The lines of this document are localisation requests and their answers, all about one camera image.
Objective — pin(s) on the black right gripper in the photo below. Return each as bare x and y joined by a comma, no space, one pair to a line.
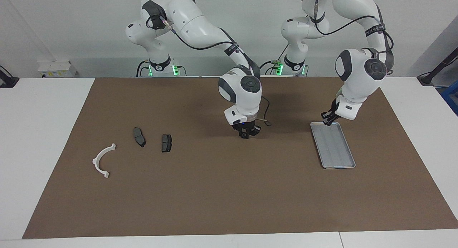
247,126

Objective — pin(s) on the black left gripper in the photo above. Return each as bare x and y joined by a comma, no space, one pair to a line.
332,110

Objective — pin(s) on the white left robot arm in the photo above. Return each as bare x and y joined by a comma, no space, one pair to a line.
357,83

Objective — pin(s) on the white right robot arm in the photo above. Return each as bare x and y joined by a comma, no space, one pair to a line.
200,26

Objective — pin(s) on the silver metal tray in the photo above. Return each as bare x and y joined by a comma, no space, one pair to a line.
336,151

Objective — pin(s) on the brown table mat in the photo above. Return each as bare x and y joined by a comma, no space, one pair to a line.
229,190

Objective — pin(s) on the dark grey brake pad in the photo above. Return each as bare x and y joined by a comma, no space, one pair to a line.
166,143
139,137

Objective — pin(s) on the black stand with pole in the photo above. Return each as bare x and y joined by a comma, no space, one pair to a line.
427,78

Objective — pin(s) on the blue crate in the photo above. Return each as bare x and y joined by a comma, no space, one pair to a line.
451,97

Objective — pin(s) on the white background box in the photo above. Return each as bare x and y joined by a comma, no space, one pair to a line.
57,69

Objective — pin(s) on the black table clamp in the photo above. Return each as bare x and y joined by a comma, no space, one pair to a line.
9,81

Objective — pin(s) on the white curved plastic bracket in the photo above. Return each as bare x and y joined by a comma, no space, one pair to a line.
96,162

